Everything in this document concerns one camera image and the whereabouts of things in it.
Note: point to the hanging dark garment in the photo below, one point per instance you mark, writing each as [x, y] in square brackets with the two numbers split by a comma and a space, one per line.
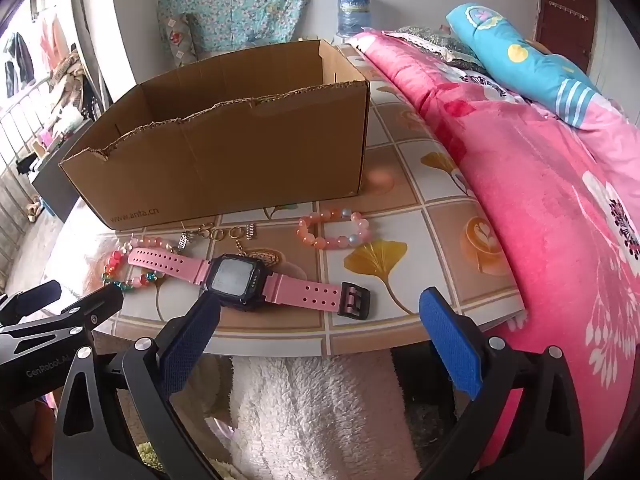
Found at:
[17, 60]

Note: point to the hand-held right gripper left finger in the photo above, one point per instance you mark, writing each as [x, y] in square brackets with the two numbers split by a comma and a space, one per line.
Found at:
[192, 334]

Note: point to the blue cartoon pillow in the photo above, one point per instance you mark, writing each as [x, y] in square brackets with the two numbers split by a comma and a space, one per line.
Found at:
[525, 60]

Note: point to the digital wristwatch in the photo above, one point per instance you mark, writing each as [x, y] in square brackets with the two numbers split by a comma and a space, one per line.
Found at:
[232, 277]

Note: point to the pile of clothes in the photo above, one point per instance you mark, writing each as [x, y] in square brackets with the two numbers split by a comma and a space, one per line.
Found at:
[70, 80]

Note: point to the grey patterned pillow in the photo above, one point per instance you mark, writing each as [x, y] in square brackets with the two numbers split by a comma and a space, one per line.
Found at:
[450, 47]

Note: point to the teal floral wall cloth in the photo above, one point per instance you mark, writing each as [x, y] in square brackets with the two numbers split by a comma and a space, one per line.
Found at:
[240, 0]

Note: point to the tile pattern tablecloth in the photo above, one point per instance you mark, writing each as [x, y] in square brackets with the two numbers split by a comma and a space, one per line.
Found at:
[435, 240]

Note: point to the brown cardboard box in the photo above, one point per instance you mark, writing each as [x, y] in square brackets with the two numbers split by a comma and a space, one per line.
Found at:
[225, 160]

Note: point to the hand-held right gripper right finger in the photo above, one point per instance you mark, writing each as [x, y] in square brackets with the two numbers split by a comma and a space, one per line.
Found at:
[450, 345]

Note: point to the blue water dispenser bottle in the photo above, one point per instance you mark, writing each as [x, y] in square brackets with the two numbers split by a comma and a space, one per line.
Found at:
[354, 12]

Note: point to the dark cabinet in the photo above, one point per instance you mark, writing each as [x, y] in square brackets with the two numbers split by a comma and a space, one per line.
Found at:
[50, 190]

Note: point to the pink floral blanket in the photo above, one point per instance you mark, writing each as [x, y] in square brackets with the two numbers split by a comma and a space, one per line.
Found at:
[525, 210]

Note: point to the dark red door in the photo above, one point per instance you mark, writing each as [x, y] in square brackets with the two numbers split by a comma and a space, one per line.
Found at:
[565, 25]

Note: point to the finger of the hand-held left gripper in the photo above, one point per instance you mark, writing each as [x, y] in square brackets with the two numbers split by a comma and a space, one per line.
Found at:
[95, 309]
[30, 298]

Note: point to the small silver charm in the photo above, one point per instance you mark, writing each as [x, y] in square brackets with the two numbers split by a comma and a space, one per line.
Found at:
[251, 230]

